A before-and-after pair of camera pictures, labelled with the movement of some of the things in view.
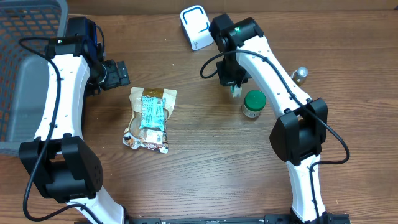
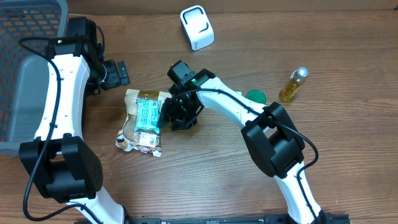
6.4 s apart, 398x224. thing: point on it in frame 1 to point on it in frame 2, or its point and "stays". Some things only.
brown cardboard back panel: [173, 7] stays
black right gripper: [228, 79] to [170, 111]
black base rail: [327, 218] stays
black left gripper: [116, 79] stays
